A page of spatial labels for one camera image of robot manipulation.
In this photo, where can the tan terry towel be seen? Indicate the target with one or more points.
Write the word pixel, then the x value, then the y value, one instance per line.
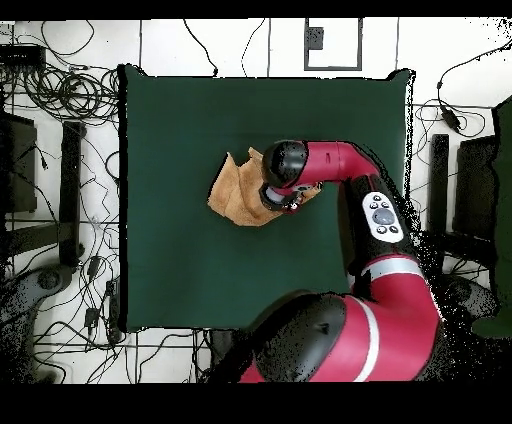
pixel 236 200

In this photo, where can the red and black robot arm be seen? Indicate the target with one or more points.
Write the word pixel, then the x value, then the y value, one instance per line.
pixel 392 320

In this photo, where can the black flat panel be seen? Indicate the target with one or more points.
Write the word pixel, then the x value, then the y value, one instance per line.
pixel 20 168
pixel 476 188

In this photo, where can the black flat electronics box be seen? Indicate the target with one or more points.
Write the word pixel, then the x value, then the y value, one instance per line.
pixel 22 56

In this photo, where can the dark green table cloth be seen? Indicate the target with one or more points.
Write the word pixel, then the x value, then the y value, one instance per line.
pixel 180 260

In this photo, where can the black floor stand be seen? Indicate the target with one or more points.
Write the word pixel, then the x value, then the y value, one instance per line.
pixel 71 192
pixel 438 192

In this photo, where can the small dark grey box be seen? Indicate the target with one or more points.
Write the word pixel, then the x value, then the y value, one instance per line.
pixel 315 38

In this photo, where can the black power adapter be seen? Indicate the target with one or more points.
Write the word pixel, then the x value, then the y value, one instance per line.
pixel 450 119

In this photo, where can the dark green cloth sheet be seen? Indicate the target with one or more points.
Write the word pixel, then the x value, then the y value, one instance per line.
pixel 504 200

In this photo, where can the grey square frame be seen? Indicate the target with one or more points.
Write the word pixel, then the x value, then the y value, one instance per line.
pixel 332 68

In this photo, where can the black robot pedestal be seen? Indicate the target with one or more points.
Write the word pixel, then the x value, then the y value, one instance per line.
pixel 222 344

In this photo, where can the dark pedestal leg with knob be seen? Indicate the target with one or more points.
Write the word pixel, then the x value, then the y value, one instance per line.
pixel 48 280
pixel 468 294

